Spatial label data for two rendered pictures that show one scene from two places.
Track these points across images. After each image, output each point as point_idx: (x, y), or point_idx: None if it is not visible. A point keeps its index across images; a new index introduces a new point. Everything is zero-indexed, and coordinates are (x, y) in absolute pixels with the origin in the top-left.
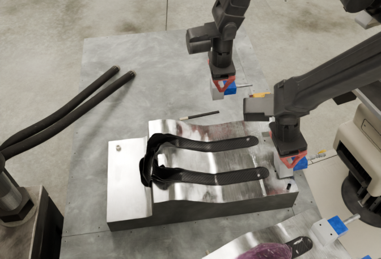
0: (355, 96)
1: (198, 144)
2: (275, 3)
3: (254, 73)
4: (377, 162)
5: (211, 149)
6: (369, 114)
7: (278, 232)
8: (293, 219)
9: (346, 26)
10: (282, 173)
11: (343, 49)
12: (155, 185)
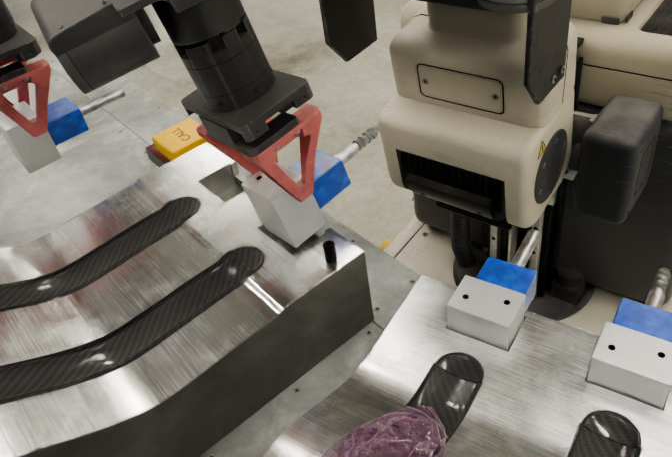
0: (373, 29)
1: (22, 291)
2: (174, 70)
3: (144, 112)
4: (494, 137)
5: (72, 287)
6: (419, 47)
7: (369, 390)
8: (391, 333)
9: (313, 55)
10: (294, 225)
11: (327, 88)
12: None
